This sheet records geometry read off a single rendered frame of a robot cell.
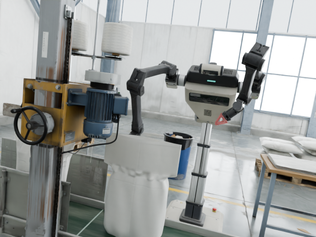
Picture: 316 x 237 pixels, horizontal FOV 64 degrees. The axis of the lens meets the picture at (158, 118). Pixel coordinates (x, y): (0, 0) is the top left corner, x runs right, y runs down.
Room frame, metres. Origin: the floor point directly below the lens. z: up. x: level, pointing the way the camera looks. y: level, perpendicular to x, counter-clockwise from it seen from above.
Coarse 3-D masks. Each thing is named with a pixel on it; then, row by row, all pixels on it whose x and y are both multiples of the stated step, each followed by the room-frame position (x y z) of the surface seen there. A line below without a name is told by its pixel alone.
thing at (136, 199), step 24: (120, 144) 1.55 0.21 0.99; (144, 144) 1.49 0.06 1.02; (168, 144) 1.50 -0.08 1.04; (120, 168) 1.55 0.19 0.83; (144, 168) 1.49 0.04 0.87; (168, 168) 1.50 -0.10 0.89; (120, 192) 1.51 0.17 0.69; (144, 192) 1.47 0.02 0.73; (120, 216) 1.50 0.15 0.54; (144, 216) 1.47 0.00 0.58
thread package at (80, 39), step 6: (78, 24) 1.45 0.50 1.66; (84, 24) 1.47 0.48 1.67; (78, 30) 1.45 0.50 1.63; (84, 30) 1.47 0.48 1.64; (78, 36) 1.45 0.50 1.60; (84, 36) 1.47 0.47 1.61; (72, 42) 1.43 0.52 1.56; (78, 42) 1.45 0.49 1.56; (84, 42) 1.47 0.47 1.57; (72, 48) 1.49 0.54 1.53; (78, 48) 1.45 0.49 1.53; (84, 48) 1.48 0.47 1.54
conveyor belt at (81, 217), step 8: (72, 208) 1.80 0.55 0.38; (80, 208) 1.81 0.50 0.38; (88, 208) 1.83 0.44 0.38; (96, 208) 1.84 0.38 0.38; (72, 216) 1.69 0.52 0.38; (80, 216) 1.70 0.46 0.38; (88, 216) 1.72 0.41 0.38; (96, 216) 1.73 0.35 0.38; (72, 224) 1.59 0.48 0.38; (80, 224) 1.61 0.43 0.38; (88, 224) 1.62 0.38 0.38; (96, 224) 1.63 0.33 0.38; (72, 232) 1.51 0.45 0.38; (80, 232) 1.52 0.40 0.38; (88, 232) 1.53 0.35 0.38; (96, 232) 1.54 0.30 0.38; (104, 232) 1.55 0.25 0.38; (168, 232) 1.65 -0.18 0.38; (176, 232) 1.66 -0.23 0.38; (184, 232) 1.67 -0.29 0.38
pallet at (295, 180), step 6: (258, 162) 4.76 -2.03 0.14; (258, 168) 4.63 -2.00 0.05; (258, 174) 4.38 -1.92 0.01; (264, 174) 4.28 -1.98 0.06; (276, 174) 4.54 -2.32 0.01; (282, 174) 4.21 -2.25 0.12; (276, 180) 4.23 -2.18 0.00; (282, 180) 4.22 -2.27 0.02; (294, 180) 4.15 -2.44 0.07; (300, 180) 4.13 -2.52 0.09; (306, 180) 4.41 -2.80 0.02; (306, 186) 4.10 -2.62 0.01; (312, 186) 4.10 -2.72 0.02
